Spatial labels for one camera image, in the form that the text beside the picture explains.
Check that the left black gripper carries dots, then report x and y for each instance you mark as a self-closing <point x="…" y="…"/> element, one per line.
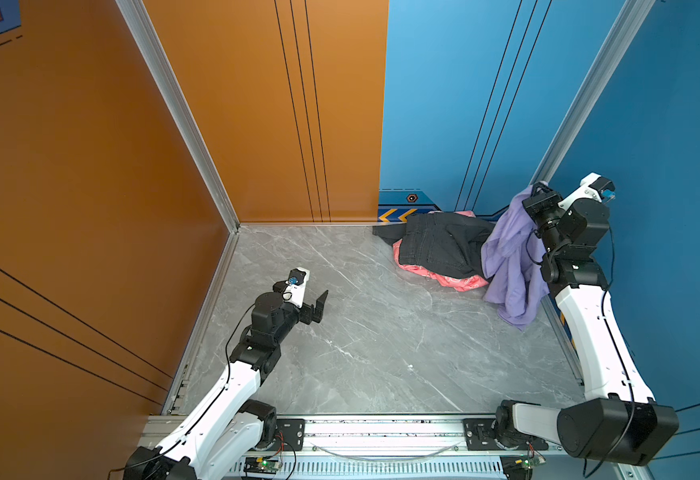
<point x="307" y="316"/>

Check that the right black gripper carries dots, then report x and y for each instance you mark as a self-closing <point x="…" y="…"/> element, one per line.
<point x="534" y="205"/>

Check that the purple cloth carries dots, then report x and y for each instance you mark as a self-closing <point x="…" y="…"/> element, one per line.
<point x="510" y="261"/>

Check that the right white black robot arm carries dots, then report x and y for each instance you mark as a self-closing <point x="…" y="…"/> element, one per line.
<point x="619" y="420"/>

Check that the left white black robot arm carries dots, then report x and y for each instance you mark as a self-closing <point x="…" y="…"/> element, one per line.
<point x="228" y="423"/>

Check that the black cloth garment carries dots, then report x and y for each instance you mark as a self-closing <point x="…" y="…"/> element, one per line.
<point x="447" y="244"/>

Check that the pink cloth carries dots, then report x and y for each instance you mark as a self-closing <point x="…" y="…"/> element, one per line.
<point x="460" y="285"/>

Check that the left green circuit board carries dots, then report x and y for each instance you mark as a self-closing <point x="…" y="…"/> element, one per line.
<point x="262" y="466"/>

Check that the green circuit board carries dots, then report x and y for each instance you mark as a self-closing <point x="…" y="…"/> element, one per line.
<point x="531" y="461"/>
<point x="262" y="466"/>

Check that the white vented grille strip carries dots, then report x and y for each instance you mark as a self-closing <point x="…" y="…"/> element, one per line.
<point x="486" y="467"/>

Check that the right green circuit board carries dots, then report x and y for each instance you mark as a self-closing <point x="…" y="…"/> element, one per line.
<point x="531" y="461"/>

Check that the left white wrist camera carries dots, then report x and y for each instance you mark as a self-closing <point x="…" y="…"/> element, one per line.
<point x="294" y="292"/>

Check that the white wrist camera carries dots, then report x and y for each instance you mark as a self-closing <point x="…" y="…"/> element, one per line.
<point x="294" y="292"/>
<point x="593" y="186"/>

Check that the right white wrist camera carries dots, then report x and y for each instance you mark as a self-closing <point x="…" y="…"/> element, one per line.
<point x="593" y="186"/>

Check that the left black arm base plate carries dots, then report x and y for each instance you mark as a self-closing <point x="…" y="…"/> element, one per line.
<point x="282" y="431"/>

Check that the aluminium front frame rail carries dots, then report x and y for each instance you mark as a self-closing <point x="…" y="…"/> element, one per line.
<point x="381" y="435"/>

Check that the right aluminium corner post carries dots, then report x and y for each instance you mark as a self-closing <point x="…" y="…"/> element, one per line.
<point x="628" y="22"/>

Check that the aluminium corner post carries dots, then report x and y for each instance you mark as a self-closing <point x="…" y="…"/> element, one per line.
<point x="144" y="33"/>
<point x="628" y="22"/>

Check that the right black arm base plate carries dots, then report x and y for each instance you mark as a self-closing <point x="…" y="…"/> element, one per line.
<point x="480" y="435"/>

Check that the left aluminium corner post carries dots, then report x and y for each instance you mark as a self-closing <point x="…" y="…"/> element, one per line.
<point x="144" y="33"/>

